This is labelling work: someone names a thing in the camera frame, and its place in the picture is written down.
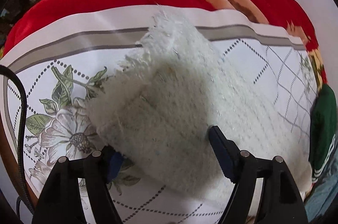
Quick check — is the black cable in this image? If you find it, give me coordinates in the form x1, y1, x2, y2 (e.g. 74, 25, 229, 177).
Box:
0, 64, 35, 217

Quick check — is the white floral bed sheet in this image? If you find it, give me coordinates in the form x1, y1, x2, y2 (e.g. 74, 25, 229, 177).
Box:
1, 5, 317, 223

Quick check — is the light blue garment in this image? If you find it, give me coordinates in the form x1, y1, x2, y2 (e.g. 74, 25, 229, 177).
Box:
305, 154, 337, 222

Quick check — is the white fluffy knit sweater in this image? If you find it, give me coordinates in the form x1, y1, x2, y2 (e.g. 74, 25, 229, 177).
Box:
87, 10, 312, 203

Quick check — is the green sweater with white stripes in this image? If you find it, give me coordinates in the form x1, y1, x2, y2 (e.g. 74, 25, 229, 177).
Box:
309, 84, 337, 183

